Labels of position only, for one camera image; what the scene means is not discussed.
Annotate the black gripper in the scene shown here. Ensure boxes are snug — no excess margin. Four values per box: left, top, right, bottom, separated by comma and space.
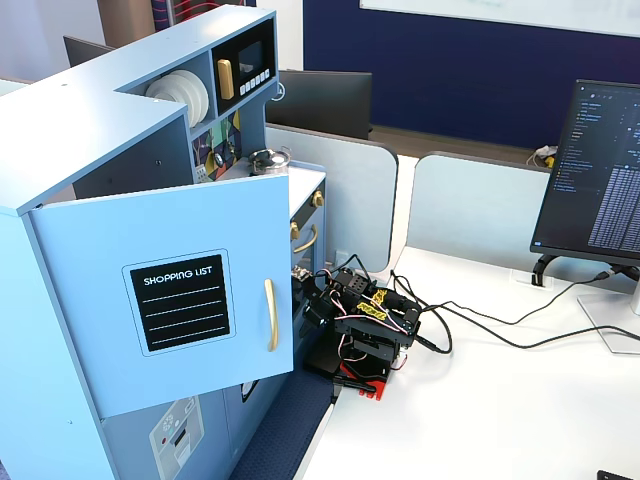
297, 275, 337, 343

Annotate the shopping list cabinet door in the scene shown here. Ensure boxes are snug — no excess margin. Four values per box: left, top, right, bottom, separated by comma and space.
27, 172, 296, 420

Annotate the red printed arm base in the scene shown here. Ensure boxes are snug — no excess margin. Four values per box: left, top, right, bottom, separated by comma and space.
333, 360, 392, 402

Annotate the oven door with window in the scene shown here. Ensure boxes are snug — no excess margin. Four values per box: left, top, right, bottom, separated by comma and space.
289, 212, 327, 281

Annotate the water dispenser fridge door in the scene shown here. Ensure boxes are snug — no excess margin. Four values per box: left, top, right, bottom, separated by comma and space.
99, 392, 234, 480

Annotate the navy felt panel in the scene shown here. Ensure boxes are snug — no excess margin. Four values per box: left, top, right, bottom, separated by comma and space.
229, 367, 337, 480

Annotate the grey desk divider panel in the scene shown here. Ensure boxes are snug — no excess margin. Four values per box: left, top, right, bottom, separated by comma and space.
263, 123, 400, 274
406, 150, 552, 262

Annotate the steel toy pot with lid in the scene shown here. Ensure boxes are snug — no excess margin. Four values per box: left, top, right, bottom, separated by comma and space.
248, 146, 293, 176

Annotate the white toy plate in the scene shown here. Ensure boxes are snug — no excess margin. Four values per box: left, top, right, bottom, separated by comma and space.
172, 69, 205, 124
145, 72, 195, 109
189, 79, 210, 126

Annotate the yellow and white plug bundle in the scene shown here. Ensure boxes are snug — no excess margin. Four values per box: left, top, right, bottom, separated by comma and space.
525, 144, 557, 170

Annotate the silver monitor stand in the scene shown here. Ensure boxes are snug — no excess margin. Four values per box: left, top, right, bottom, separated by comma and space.
577, 263, 640, 357

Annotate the blue toy play kitchen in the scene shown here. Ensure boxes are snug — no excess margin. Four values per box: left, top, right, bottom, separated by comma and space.
0, 4, 331, 480

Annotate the lit computer monitor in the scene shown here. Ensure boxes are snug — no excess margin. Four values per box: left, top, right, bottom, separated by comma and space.
529, 78, 640, 269

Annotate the small black monitor back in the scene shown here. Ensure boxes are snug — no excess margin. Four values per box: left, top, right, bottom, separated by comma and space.
62, 35, 117, 68

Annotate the whiteboard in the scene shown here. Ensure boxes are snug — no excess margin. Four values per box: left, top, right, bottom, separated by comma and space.
358, 0, 640, 40

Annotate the long black cable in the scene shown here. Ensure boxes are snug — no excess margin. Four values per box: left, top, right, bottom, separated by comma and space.
414, 299, 640, 354

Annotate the black curved bracket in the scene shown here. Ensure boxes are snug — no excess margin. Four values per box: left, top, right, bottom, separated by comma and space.
530, 253, 559, 289

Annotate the black cable to monitor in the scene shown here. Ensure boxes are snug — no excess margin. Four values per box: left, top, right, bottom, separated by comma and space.
389, 268, 614, 326

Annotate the black microwave door gold handle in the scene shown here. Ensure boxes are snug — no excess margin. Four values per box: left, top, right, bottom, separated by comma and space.
211, 18, 276, 117

